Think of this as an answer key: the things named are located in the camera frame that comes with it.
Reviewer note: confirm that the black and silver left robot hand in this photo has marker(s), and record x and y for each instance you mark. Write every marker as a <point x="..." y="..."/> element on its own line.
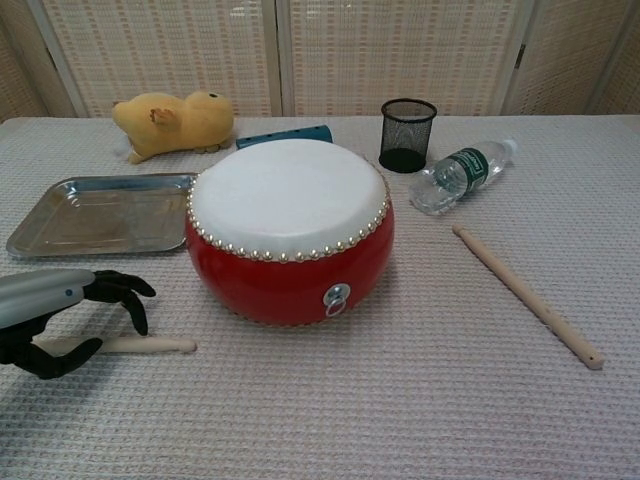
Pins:
<point x="45" y="295"/>

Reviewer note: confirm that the yellow plush animal toy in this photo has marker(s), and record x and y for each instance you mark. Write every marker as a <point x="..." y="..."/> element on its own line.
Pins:
<point x="185" y="125"/>

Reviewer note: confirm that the wooden drumstick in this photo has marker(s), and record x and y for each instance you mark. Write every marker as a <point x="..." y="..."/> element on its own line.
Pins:
<point x="525" y="297"/>
<point x="150" y="345"/>

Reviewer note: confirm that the teal block with holes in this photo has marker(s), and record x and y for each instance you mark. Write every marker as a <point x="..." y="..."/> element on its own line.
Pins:
<point x="300" y="134"/>

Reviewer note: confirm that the black mesh pen holder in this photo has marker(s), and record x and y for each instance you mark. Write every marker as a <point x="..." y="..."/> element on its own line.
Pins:
<point x="407" y="135"/>

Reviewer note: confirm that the clear water bottle green label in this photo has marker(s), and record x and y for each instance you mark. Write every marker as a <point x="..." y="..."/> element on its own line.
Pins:
<point x="465" y="170"/>

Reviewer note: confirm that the woven folding screen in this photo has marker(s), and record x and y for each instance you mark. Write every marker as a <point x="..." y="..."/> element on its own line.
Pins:
<point x="350" y="55"/>

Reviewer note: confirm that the white woven tablecloth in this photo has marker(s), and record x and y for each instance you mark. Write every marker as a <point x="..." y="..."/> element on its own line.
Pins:
<point x="320" y="400"/>

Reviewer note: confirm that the rectangular metal tray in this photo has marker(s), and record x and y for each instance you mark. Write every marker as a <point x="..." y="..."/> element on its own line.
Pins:
<point x="100" y="220"/>

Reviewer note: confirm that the red drum with white skin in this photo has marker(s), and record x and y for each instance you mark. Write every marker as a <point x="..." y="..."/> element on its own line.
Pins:
<point x="280" y="270"/>

